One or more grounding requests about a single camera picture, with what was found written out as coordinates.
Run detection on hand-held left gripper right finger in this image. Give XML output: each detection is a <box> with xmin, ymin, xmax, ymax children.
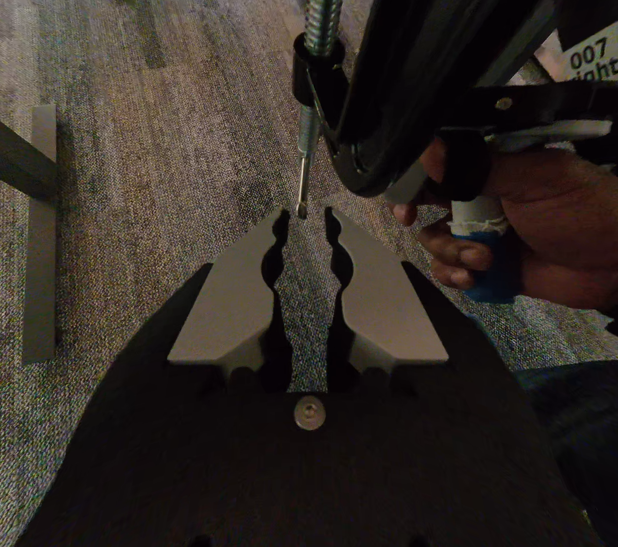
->
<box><xmin>324</xmin><ymin>207</ymin><xmax>450</xmax><ymax>392</ymax></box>

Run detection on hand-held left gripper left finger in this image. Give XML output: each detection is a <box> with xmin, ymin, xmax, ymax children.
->
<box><xmin>166</xmin><ymin>208</ymin><xmax>294</xmax><ymax>392</ymax></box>

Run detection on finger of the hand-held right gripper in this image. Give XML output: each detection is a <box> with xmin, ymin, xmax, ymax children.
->
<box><xmin>384</xmin><ymin>160</ymin><xmax>429</xmax><ymax>206</ymax></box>

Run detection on black C-clamp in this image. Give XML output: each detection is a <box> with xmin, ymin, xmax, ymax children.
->
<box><xmin>292</xmin><ymin>0</ymin><xmax>599</xmax><ymax>220</ymax></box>

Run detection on person's right hand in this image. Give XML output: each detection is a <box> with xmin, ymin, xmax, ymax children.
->
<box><xmin>386</xmin><ymin>137</ymin><xmax>618</xmax><ymax>312</ymax></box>

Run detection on person's dark trousers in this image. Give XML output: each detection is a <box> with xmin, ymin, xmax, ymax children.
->
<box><xmin>517</xmin><ymin>359</ymin><xmax>618</xmax><ymax>547</ymax></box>

